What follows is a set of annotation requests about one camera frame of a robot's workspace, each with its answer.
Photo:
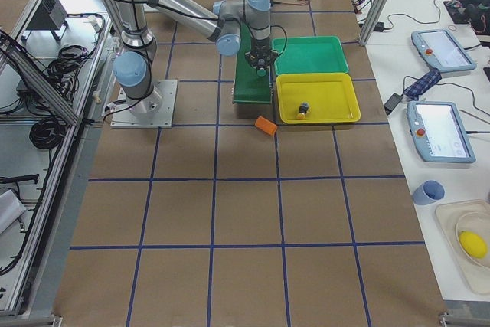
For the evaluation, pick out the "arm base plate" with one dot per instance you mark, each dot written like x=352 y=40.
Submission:
x=155 y=111

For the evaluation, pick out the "beige tray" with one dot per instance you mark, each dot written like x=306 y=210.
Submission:
x=477 y=277

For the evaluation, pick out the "teach pendant far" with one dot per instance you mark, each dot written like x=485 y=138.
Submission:
x=440 y=50

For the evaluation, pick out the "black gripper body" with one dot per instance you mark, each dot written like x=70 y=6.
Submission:
x=260 y=53

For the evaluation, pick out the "teach pendant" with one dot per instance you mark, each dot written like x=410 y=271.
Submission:
x=440 y=50
x=438 y=133

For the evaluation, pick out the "black power adapter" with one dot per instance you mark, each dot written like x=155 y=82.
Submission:
x=391 y=104

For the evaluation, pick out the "orange cylinder plain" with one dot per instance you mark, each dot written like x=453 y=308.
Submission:
x=265 y=125

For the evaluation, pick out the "blue checkered cloth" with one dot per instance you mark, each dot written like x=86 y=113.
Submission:
x=422 y=85

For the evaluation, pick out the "yellow plastic tray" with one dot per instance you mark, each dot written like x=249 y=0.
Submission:
x=331 y=98

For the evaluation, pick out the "green push button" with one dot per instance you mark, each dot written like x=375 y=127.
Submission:
x=261 y=68

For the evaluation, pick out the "aluminium frame post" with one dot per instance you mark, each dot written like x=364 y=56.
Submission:
x=377 y=1

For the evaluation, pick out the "teach pendant near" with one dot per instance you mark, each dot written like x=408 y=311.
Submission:
x=438 y=133

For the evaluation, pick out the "blue plastic cup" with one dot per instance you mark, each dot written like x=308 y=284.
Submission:
x=428 y=192

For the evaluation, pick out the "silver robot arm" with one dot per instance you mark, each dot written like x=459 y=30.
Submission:
x=136 y=25

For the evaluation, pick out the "green plastic tray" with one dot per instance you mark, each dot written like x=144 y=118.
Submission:
x=315 y=54

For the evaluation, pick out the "green conveyor belt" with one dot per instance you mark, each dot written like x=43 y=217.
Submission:
x=255 y=24

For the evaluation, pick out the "yellow lemon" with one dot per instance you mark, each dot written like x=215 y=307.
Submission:
x=473 y=244

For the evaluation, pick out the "yellow push button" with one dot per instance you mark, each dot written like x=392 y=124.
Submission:
x=302 y=111

